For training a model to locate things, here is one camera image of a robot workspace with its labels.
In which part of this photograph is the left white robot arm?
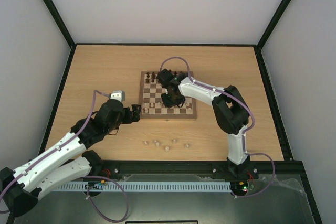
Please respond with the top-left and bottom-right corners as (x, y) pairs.
(1, 99), (141, 217)

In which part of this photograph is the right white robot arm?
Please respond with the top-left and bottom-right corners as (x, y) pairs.
(157, 69), (250, 178)

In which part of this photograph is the wooden chess board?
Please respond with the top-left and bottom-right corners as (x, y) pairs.
(139, 70), (197, 121)

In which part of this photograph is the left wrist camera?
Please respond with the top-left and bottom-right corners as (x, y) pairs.
(110, 90), (125, 102)

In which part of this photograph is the white slotted cable duct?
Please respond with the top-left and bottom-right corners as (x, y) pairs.
(54, 182), (232, 193)

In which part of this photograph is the black cage frame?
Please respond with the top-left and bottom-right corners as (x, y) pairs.
(0, 0), (336, 224)

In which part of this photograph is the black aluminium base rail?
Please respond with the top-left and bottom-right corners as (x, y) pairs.
(100, 160), (306, 181)

